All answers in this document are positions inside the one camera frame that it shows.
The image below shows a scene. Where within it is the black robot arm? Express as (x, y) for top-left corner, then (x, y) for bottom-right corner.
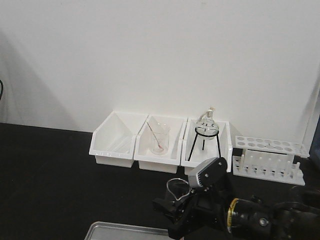
(152, 175), (320, 240)

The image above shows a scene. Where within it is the glass stirring rod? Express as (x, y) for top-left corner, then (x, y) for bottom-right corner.
(147, 122), (162, 149)

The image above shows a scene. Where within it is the white test tube rack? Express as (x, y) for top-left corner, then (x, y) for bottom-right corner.
(232, 136), (309, 186)

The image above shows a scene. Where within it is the white storage bin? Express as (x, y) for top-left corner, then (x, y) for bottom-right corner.
(89, 111), (149, 168)
(180, 118), (233, 175)
(133, 114), (187, 174)

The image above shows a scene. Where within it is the silver metal tray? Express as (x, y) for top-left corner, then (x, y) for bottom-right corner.
(84, 221), (171, 240)

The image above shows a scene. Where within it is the left white storage bin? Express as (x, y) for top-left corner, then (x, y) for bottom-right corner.
(89, 111), (149, 168)

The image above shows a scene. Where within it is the middle white storage bin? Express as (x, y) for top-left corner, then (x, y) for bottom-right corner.
(133, 114), (187, 174)

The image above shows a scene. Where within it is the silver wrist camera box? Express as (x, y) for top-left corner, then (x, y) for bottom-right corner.
(187, 157), (228, 189)

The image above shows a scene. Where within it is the round bottom glass flask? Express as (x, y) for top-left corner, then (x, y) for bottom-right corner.
(195, 107), (219, 140)

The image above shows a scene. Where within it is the black wire tripod stand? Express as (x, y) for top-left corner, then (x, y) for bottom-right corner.
(187, 126), (222, 162)

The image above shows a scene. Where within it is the right white storage bin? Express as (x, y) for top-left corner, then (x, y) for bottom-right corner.
(180, 118), (233, 175)

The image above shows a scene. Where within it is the clear glass beaker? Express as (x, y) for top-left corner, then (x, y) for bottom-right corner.
(164, 178), (192, 203)

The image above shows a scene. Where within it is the dark blue box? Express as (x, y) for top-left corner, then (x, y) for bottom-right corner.
(309, 124), (320, 162)

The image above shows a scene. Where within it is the glass beaker in bin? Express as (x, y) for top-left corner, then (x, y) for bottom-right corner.
(151, 123), (170, 155)

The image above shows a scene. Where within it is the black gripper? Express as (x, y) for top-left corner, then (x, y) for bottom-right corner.
(152, 174), (235, 239)

